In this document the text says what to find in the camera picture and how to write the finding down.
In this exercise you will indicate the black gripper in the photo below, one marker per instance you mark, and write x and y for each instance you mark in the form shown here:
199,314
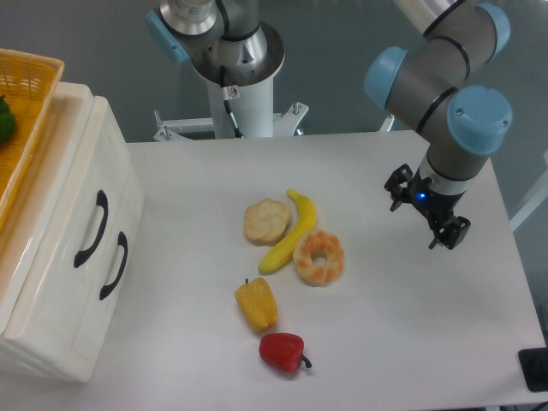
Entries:
434,197

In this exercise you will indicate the white drawer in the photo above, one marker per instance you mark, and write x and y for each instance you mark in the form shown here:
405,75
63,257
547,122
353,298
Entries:
103,281
59,197

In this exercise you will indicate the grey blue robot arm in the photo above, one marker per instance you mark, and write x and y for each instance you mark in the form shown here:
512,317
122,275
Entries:
463,126

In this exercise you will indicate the white plastic drawer cabinet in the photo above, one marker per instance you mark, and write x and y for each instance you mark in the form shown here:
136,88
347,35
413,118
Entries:
31,340

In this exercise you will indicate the yellow banana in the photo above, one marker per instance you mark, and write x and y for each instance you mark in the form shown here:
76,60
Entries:
282,252

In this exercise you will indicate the round swirl bread roll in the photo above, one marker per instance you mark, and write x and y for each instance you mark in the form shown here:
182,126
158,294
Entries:
266,221

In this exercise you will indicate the black device at table corner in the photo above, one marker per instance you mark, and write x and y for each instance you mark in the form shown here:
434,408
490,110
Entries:
533,363

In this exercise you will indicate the yellow bell pepper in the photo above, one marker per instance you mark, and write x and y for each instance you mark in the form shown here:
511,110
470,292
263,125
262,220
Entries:
257,304

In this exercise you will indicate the red bell pepper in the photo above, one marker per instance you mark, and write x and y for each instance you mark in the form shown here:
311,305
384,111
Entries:
284,352

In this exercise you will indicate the orange woven basket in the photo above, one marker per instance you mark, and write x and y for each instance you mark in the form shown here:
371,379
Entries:
28,82

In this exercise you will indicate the green bell pepper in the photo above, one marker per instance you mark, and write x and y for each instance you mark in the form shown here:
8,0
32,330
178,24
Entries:
7,121

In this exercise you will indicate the white frame right edge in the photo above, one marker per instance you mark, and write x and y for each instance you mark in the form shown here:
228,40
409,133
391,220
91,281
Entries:
534,197

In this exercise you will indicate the glazed ring donut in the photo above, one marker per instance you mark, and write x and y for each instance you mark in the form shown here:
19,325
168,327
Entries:
319,258

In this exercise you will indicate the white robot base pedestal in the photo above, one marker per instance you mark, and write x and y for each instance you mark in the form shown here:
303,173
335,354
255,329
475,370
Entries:
237,55

